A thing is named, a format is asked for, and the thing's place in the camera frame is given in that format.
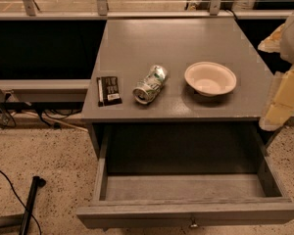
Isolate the grey top drawer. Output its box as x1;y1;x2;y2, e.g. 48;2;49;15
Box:
75;124;294;230

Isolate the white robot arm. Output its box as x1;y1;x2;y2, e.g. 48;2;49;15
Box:
258;12;294;131

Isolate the black floor cable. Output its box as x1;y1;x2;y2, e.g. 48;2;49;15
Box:
0;162;43;235

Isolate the crushed green soda can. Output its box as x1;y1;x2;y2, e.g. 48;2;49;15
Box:
132;65;169;105

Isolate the grey wooden cabinet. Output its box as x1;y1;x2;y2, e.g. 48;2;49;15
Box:
82;18;272;151

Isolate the white paper bowl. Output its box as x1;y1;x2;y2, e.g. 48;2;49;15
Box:
184;62;237;97

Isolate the grey metal railing frame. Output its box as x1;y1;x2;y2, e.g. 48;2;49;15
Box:
0;0;294;104

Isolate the black metal stand leg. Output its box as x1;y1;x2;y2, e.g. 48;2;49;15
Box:
0;176;46;235

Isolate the small metal drawer knob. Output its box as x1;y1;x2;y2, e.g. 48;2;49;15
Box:
189;219;199;229

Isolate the black snack bar wrapper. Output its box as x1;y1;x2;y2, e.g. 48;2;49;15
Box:
96;76;123;107

